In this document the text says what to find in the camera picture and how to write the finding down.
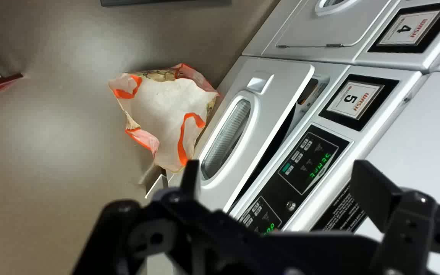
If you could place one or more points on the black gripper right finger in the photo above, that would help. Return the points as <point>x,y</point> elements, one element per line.
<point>413,229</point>

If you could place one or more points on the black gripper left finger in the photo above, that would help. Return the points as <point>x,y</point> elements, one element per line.
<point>179,223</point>

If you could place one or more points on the grey dryer door below panel four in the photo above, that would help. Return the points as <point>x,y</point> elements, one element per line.
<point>302,31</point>

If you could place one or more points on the black warning label wide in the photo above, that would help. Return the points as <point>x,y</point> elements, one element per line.
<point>340,214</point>

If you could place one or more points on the grey stacked dryer numbered five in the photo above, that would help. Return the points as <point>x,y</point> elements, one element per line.
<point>419,131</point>

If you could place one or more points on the black control panel green display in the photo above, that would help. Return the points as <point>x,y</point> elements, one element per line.
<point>306,162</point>

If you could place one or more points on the number five label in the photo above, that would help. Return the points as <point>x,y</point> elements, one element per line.
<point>355,99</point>

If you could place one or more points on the grey stacked dryer numbered four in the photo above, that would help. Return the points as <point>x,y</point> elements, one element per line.
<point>398,61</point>

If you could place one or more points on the number four label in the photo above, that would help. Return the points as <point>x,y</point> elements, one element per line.
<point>409,28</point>

